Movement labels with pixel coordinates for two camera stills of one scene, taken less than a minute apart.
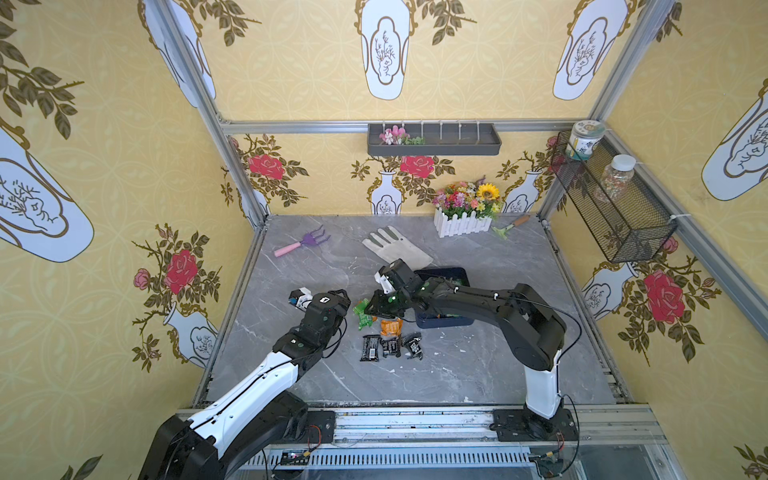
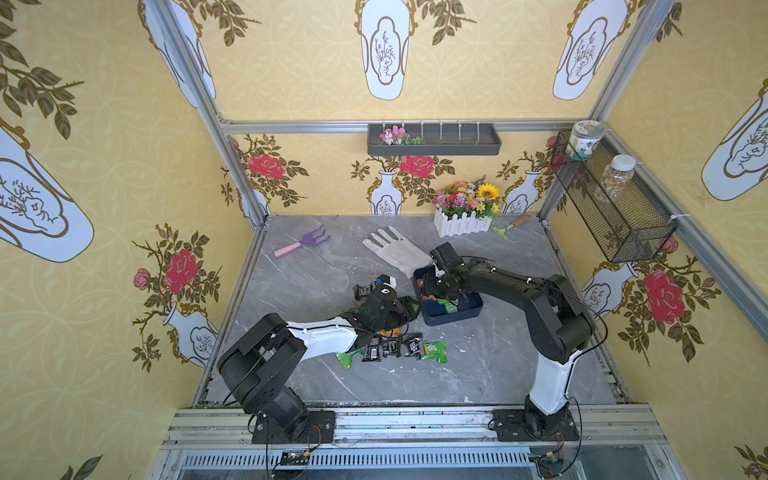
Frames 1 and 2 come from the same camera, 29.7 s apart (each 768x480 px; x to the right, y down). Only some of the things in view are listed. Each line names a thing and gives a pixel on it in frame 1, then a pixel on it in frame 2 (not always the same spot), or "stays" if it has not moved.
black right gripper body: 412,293 -> 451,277
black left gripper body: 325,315 -> 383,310
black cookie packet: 390,345 stays
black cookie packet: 370,351 stays
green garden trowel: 503,231 stays
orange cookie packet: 391,327 stays
